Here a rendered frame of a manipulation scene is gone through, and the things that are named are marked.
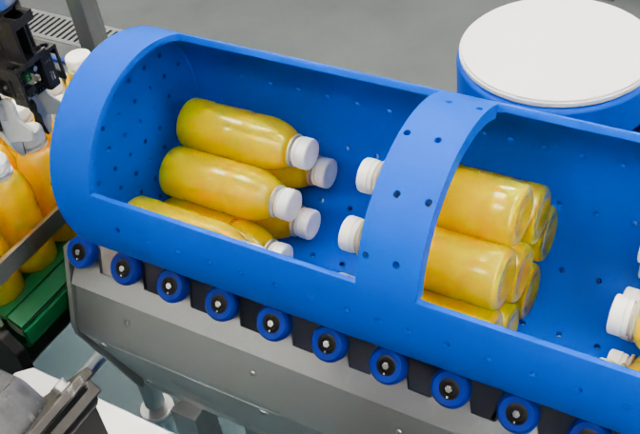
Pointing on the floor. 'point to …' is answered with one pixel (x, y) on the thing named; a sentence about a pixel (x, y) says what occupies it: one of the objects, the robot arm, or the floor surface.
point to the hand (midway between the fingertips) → (29, 134)
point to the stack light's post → (81, 1)
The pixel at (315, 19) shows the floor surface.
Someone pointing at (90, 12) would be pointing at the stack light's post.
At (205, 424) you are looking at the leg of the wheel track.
